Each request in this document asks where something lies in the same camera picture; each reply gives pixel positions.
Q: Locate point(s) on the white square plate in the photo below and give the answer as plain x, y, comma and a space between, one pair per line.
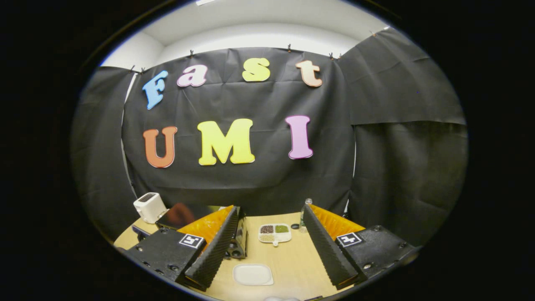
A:
253, 274

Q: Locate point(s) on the clear plastic water bottle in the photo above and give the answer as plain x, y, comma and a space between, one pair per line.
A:
304, 217

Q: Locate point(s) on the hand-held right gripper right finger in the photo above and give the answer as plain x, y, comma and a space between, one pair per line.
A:
328, 255

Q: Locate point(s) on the black electric oven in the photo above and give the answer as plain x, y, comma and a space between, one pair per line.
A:
184, 215

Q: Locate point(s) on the black backdrop cloth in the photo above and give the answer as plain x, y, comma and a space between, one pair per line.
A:
259, 184

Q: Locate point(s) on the white toaster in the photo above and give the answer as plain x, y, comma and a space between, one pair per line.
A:
149, 207

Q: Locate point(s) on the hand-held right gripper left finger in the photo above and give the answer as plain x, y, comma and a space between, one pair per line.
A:
215, 255

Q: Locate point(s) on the white compartment seasoning dish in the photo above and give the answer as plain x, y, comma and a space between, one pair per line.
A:
274, 234

